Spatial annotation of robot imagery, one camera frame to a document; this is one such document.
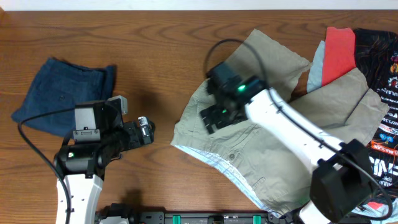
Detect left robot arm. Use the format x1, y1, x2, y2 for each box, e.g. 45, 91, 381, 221
54, 96, 155, 223

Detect black printed shirt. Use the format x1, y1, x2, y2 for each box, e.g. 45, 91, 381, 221
353, 27, 398, 200

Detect khaki cargo shorts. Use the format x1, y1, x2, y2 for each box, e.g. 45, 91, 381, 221
171, 30, 389, 213

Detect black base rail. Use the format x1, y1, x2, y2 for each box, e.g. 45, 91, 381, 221
94, 203, 294, 224

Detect light blue garment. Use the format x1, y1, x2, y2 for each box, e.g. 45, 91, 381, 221
307, 40, 325, 93

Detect red garment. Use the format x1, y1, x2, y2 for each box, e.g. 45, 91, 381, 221
322, 27, 356, 86

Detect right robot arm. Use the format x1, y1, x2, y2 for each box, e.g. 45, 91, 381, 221
201, 78, 375, 223

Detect folded navy blue shorts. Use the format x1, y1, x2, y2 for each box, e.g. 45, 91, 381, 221
11, 58, 116, 123

